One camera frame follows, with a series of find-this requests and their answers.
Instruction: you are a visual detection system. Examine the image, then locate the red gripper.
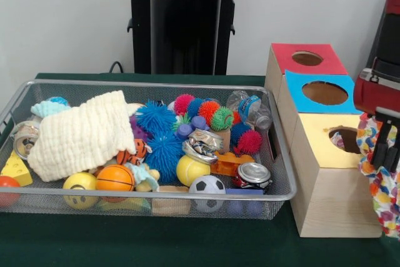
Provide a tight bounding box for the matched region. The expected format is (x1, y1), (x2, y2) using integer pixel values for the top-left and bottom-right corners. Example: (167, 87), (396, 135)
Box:
(353, 69), (400, 174)

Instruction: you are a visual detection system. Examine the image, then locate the multicolour patterned cloth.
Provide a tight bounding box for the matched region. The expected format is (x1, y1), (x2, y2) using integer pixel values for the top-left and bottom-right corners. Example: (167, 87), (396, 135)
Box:
(330, 131), (346, 150)

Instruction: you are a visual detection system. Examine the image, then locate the long polka dot cloth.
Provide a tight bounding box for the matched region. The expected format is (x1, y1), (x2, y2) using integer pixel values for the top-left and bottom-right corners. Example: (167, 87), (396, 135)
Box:
(356, 112), (400, 240)

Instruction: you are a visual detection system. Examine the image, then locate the cream knitted cloth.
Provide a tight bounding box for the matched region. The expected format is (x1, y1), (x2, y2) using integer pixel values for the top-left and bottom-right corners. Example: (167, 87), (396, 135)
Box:
(27, 90), (138, 183)

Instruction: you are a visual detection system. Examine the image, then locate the wooden box with three holes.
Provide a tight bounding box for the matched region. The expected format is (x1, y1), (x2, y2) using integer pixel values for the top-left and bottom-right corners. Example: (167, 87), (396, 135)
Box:
(264, 43), (383, 238)

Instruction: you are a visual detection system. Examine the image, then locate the clear mesh bin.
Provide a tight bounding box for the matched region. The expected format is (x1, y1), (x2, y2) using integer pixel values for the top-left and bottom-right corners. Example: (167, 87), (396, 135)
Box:
(0, 79), (298, 221)

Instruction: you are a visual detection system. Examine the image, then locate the crushed red drink can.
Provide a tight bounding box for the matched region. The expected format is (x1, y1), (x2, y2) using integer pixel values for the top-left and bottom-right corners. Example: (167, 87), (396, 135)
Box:
(234, 162), (274, 191)

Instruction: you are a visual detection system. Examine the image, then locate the black and white soccer ball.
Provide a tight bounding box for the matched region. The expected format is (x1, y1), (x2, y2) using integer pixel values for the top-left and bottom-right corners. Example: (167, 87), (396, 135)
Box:
(189, 175), (227, 213)

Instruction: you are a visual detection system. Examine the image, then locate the yellow tennis ball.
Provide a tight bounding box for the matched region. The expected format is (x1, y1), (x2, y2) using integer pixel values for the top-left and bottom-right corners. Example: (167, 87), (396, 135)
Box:
(175, 156), (211, 188)

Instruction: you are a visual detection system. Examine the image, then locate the blue spiky rubber ball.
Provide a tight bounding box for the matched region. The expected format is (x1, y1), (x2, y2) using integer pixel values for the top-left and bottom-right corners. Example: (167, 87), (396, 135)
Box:
(136, 99), (179, 135)
(145, 132), (185, 183)

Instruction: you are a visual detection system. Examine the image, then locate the striped tiger plush toy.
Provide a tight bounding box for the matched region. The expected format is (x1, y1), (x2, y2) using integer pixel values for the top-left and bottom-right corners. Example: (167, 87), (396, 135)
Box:
(115, 139), (153, 167)

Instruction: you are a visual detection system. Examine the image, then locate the orange toy basketball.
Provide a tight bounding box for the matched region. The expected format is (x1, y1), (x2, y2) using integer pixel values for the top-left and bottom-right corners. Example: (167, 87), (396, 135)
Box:
(96, 164), (136, 193)

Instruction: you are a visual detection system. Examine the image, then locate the yellow smiley ball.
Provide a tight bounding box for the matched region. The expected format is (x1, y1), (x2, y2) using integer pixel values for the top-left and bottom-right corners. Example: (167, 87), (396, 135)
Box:
(62, 172), (99, 210)

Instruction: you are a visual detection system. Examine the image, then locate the mint green cloth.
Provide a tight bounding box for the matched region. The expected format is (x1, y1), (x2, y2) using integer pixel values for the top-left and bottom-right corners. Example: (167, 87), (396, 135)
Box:
(31, 98), (71, 119)

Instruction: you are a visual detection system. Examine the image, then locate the silver drink can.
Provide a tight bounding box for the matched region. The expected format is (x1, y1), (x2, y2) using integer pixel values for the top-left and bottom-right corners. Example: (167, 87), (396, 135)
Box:
(11, 120), (43, 160)

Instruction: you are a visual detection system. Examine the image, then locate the yellow cheese wedge toy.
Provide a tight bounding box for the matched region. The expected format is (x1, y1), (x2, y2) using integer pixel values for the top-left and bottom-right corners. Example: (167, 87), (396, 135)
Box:
(0, 151), (33, 188)

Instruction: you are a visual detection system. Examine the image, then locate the red ball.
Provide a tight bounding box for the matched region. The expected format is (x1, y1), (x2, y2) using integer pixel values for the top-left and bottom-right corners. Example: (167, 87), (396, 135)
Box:
(0, 176), (21, 208)

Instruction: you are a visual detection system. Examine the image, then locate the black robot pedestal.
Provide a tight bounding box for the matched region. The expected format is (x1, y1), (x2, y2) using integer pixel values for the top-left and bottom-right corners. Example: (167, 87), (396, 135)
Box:
(121, 0), (251, 75)

